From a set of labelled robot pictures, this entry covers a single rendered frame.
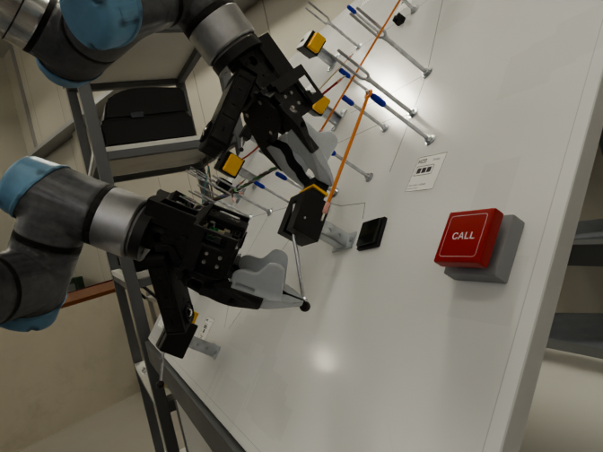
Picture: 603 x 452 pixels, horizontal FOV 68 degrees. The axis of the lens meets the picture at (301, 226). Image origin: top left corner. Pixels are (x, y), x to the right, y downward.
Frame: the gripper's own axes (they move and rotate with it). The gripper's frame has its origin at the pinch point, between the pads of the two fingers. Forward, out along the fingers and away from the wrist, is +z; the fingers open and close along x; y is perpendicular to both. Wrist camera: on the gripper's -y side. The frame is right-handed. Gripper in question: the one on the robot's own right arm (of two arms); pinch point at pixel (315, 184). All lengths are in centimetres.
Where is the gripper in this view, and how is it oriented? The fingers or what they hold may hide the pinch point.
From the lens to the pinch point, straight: 60.4
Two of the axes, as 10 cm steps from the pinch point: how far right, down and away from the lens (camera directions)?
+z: 5.9, 7.8, 1.9
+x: -5.1, 1.8, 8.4
